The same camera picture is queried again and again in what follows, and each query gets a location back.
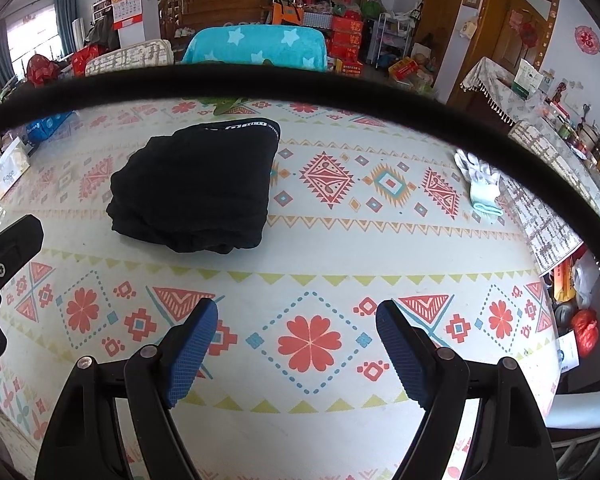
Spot blue tissue pack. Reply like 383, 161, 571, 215
25, 110, 76, 142

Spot white tissue pack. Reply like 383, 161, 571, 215
0, 138, 32, 201

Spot black pants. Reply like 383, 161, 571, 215
106, 118, 282, 254

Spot wooden door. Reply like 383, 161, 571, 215
420, 0, 470, 61
480, 0, 561, 81

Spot blue curtain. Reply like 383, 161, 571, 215
54, 0, 78, 56

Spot red gift box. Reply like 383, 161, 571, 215
71, 45, 106, 76

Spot wooden staircase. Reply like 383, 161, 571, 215
157, 0, 276, 41

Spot red cloth bag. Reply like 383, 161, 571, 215
26, 54, 61, 86

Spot white glove with blue cuff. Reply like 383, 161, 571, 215
454, 149, 506, 218

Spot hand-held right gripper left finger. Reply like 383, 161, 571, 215
34, 297, 219, 480

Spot red plastic bag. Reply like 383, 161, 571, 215
570, 308, 599, 356

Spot red paper wall ornament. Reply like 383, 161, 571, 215
574, 25, 597, 51

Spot fringed side table cloth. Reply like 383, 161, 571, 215
460, 56, 600, 221

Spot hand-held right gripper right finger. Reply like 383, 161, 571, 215
375, 300, 563, 480

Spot stack of red boxes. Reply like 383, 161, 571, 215
327, 15, 366, 76

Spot grey patterned chair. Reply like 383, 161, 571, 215
84, 38, 175, 77
507, 120, 586, 276

